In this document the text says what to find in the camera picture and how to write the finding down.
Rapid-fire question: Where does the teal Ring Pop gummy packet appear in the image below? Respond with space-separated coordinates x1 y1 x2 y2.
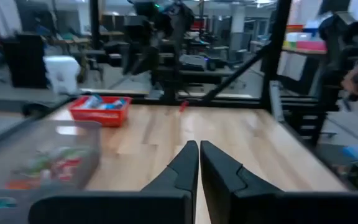
0 197 18 210

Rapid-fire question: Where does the red plastic basket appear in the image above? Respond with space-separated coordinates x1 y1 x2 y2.
68 95 133 128

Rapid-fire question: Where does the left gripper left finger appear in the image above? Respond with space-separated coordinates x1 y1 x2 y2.
28 139 200 224

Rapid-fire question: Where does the person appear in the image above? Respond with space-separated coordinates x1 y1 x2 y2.
318 0 358 106

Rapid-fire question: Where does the black cabinet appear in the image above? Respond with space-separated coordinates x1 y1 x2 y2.
1 33 48 89

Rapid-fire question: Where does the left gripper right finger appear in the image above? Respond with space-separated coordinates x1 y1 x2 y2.
200 139 358 224

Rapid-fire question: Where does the black diagonal pole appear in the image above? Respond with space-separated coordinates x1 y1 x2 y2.
202 43 272 102

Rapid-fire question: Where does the white box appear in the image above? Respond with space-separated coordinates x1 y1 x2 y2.
43 55 82 96

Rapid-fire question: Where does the grey translucent plastic bin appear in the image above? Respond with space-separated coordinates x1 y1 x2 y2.
0 119 103 224

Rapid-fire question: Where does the black metal table frame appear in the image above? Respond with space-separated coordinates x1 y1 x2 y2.
0 80 341 150

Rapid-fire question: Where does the green Ring Pop gummy packet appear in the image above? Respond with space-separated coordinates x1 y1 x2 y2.
20 149 86 178

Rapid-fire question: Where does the red Ring Pop gummy packet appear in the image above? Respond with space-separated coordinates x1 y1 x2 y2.
51 157 85 181

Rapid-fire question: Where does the shelf with colourful boxes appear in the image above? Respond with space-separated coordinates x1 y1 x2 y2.
283 24 328 56

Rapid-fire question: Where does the black vertical post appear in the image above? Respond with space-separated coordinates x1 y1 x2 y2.
88 0 101 50
260 0 293 111

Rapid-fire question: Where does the blue white candy bar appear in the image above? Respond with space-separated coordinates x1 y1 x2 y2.
81 95 104 110
99 98 127 110

